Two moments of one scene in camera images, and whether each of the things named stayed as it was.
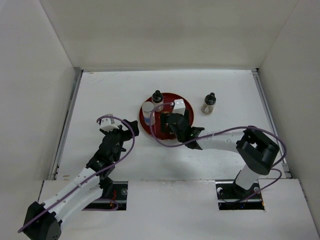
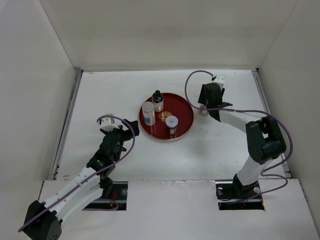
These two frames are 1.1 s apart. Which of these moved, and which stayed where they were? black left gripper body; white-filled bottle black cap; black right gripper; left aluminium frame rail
Moved: black right gripper
Stayed: black left gripper body; left aluminium frame rail; white-filled bottle black cap
